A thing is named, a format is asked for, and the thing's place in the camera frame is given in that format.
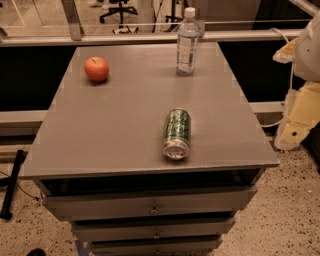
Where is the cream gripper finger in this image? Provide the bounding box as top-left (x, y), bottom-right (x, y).
top-left (273, 38), bottom-right (298, 64)

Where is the red apple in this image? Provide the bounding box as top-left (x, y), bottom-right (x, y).
top-left (84, 56), bottom-right (109, 83)

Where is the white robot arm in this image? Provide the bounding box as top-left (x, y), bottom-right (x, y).
top-left (273, 12), bottom-right (320, 150)

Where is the clear plastic water bottle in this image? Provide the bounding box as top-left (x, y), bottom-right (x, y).
top-left (176, 7), bottom-right (200, 76)

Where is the green soda can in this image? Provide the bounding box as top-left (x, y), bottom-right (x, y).
top-left (162, 109), bottom-right (191, 160)

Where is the bottom grey drawer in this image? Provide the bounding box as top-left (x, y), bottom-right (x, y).
top-left (91, 236), bottom-right (222, 256)

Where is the grey drawer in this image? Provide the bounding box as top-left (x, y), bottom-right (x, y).
top-left (44, 185), bottom-right (257, 221)
top-left (72, 218), bottom-right (235, 242)
top-left (91, 236), bottom-right (222, 256)

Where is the black office chair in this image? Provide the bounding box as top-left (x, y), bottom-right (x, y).
top-left (99, 0), bottom-right (138, 24)

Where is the grey drawer cabinet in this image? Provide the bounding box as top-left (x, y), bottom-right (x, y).
top-left (20, 41), bottom-right (280, 256)

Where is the grey metal railing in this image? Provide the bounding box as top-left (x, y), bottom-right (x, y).
top-left (0, 0), bottom-right (319, 47)

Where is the middle grey drawer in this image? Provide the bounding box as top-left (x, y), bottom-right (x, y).
top-left (72, 218), bottom-right (235, 242)

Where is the top grey drawer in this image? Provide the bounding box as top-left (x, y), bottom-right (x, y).
top-left (44, 185), bottom-right (257, 221)

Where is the black stand leg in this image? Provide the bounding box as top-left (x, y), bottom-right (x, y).
top-left (0, 150), bottom-right (25, 220)

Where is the white cable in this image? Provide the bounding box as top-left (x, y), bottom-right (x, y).
top-left (259, 27), bottom-right (296, 129)

